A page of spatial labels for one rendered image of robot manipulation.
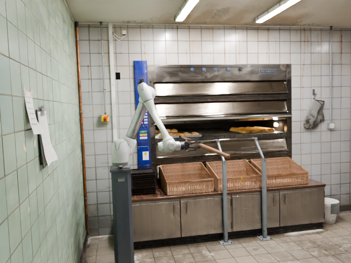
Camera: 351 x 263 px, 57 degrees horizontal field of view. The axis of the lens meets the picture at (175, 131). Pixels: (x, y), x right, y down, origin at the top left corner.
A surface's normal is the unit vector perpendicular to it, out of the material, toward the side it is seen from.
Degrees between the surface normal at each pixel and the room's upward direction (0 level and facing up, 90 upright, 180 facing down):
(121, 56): 90
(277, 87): 70
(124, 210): 90
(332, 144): 90
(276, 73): 90
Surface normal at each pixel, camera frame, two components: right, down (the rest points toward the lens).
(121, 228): 0.20, 0.07
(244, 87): 0.18, -0.29
